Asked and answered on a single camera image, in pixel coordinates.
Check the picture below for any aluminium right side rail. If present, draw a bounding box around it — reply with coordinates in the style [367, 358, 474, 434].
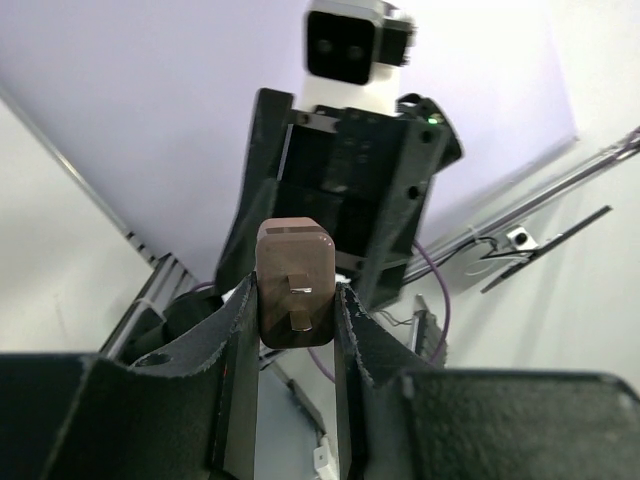
[431, 127, 639, 266]

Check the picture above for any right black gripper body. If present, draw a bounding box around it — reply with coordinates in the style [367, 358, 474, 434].
[214, 88, 461, 308]

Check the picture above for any pink plug charger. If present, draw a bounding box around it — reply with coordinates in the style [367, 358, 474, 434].
[255, 217, 336, 350]

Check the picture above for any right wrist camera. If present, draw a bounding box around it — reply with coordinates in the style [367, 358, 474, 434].
[296, 1, 417, 116]

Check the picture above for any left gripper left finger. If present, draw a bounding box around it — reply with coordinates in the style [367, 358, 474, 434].
[1, 278, 259, 479]

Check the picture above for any aluminium front rail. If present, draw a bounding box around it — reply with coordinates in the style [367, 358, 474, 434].
[1, 89, 327, 445]

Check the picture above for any aluminium rail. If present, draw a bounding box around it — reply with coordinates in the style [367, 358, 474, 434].
[431, 127, 639, 266]
[1, 89, 327, 445]

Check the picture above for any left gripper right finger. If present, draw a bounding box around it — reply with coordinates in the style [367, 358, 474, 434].
[334, 284, 639, 479]

